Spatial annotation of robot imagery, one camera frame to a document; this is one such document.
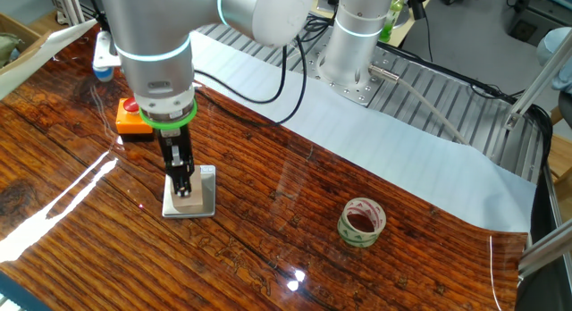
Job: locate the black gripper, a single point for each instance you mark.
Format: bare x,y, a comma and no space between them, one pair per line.
174,139

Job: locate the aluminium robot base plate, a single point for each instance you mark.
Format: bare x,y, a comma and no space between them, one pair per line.
357,94

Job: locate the orange emergency stop button box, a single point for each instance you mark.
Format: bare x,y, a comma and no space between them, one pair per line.
132,122

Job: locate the light wooden block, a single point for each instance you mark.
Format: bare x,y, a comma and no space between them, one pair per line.
196,200

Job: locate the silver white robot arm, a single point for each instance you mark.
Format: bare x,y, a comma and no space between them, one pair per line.
156,43

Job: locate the blue underlay mat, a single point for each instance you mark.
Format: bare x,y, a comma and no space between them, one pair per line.
18,295

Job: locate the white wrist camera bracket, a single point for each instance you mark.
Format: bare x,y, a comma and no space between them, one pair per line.
106,52

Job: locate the person in pale clothing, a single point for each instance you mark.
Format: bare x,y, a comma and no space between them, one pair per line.
558,47

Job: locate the wood print table mat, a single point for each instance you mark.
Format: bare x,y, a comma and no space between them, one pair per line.
313,239

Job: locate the open cardboard box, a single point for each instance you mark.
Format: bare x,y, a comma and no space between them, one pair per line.
22,32

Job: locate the green bottle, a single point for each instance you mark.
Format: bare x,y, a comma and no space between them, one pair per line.
388,31

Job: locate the silver digital scale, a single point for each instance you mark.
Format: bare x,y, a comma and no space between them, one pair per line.
208,190

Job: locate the aluminium frame post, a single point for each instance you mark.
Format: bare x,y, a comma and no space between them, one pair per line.
545,250
536,85

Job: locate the white table sheet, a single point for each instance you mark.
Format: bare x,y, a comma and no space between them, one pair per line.
402,159

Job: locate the patterned tape roll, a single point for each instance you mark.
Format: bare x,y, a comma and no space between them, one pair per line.
353,238

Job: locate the black camera stand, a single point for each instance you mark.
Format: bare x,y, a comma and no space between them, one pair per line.
415,5

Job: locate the black floor device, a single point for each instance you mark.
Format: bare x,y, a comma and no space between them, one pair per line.
527,27

